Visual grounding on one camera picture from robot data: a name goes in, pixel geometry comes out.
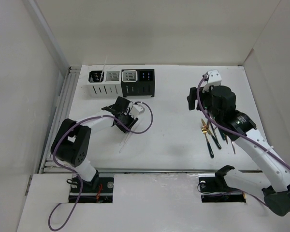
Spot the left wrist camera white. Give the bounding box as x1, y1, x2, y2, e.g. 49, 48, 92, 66
129, 103, 145, 118

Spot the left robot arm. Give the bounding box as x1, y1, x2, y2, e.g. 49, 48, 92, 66
51, 97, 145, 192

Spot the black utensil holder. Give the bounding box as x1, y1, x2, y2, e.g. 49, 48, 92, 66
121, 69, 155, 97

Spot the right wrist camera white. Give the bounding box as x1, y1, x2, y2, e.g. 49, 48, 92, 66
203, 70, 222, 92

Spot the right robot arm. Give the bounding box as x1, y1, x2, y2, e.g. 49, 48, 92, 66
187, 85, 290, 217

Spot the white insert cup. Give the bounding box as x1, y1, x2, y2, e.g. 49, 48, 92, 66
122, 70, 138, 82

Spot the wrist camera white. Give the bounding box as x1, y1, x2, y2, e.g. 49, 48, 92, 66
129, 103, 145, 118
203, 70, 222, 92

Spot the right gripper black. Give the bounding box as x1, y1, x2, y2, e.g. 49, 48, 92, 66
187, 86, 222, 123

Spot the aluminium rail left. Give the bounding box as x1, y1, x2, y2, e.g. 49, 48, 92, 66
37, 66, 81, 174

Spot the aluminium rail front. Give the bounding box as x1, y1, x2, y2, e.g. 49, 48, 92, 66
96, 168, 264, 175

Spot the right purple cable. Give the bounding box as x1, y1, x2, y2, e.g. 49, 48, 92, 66
197, 75, 290, 216

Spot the aluminium rail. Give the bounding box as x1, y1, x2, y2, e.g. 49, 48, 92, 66
37, 66, 81, 174
96, 168, 264, 175

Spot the white utensil holder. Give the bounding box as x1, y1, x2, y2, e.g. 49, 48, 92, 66
86, 71, 123, 98

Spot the black insert cup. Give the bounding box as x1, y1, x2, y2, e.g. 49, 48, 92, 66
88, 71, 104, 83

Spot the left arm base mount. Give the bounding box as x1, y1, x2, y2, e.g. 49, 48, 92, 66
66, 176, 115, 203

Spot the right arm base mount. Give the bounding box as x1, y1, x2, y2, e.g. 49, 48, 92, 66
197, 165, 246, 203

